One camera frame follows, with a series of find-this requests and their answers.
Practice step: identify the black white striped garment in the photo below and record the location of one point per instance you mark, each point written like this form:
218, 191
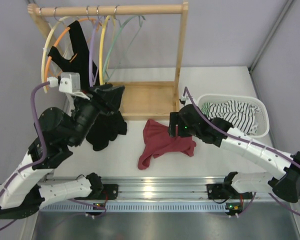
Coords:
241, 115

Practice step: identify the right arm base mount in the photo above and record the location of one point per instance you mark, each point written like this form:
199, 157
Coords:
234, 201

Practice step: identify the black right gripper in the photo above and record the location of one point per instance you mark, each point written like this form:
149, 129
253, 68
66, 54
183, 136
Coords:
176, 119

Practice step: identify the green white garment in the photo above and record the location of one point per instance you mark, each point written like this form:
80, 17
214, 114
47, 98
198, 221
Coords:
205, 108

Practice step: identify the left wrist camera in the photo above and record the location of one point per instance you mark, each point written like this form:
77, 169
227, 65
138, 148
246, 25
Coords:
66, 82

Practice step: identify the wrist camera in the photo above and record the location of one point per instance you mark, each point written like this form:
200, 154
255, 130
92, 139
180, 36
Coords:
66, 82
183, 99

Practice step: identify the purple hanger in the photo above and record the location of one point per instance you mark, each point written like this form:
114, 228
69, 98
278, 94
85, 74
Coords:
91, 57

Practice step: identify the white perforated plastic basket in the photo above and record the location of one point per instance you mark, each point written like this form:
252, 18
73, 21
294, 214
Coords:
261, 117

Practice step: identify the slotted cable duct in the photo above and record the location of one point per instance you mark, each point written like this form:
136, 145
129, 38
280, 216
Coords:
140, 207

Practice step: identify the yellow hanger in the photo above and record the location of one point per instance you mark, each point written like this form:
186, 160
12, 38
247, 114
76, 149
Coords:
101, 46

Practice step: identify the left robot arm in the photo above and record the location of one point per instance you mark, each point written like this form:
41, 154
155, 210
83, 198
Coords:
20, 195

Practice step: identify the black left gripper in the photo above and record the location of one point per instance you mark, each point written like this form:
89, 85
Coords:
101, 99

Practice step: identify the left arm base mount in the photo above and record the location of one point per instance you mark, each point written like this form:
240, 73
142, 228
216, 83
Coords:
106, 193

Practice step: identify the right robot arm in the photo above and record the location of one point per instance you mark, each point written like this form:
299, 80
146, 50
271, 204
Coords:
282, 170

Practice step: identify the cream hanger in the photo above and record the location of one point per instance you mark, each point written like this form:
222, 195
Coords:
47, 45

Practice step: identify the black tank top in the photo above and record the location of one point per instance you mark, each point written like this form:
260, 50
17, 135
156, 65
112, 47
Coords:
106, 128

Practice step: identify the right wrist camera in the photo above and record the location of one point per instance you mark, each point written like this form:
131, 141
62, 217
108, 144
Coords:
183, 99

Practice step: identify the orange hanger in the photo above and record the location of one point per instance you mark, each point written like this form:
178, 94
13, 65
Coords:
79, 62

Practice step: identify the wooden clothes rack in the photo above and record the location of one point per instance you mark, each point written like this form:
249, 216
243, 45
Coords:
151, 93

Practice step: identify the red tank top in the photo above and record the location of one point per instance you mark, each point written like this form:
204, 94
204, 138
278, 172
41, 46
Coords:
158, 142

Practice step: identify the aluminium mounting rail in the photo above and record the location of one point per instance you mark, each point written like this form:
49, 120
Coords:
131, 188

